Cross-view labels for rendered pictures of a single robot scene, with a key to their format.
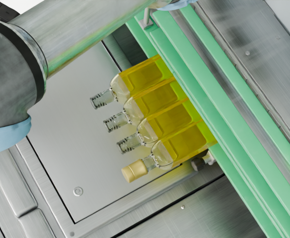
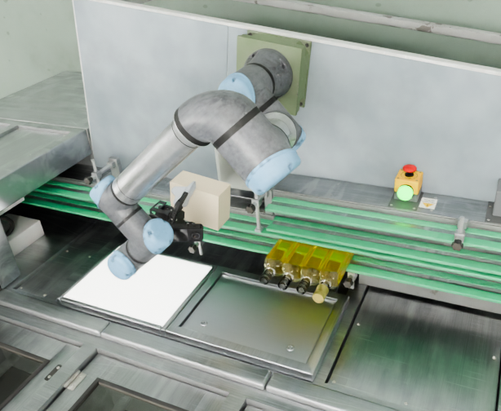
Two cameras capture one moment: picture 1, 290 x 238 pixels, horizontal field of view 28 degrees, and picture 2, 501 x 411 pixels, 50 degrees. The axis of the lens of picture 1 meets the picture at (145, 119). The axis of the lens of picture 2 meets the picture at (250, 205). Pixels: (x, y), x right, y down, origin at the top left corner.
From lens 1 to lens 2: 0.88 m
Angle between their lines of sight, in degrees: 38
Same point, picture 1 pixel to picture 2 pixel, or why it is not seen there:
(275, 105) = (367, 203)
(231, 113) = (349, 219)
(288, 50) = (348, 185)
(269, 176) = (397, 229)
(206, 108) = (331, 238)
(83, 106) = (250, 308)
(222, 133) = (351, 242)
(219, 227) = (389, 320)
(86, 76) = (237, 294)
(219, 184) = (366, 302)
